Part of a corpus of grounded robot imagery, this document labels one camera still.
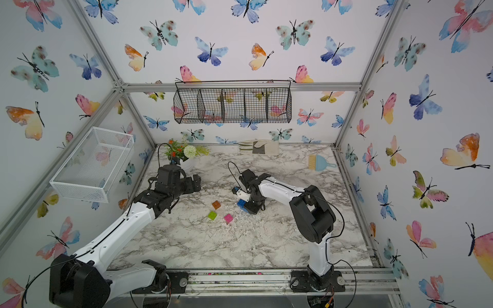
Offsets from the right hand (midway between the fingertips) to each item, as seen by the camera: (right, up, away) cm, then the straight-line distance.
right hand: (254, 205), depth 92 cm
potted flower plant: (-38, +25, +5) cm, 46 cm away
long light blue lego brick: (-7, +1, 0) cm, 7 cm away
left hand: (-27, +14, -9) cm, 31 cm away
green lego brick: (-20, -4, -1) cm, 20 cm away
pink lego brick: (-12, -6, -2) cm, 13 cm away
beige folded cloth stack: (+3, +30, +27) cm, 40 cm away
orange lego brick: (-19, 0, +2) cm, 19 cm away
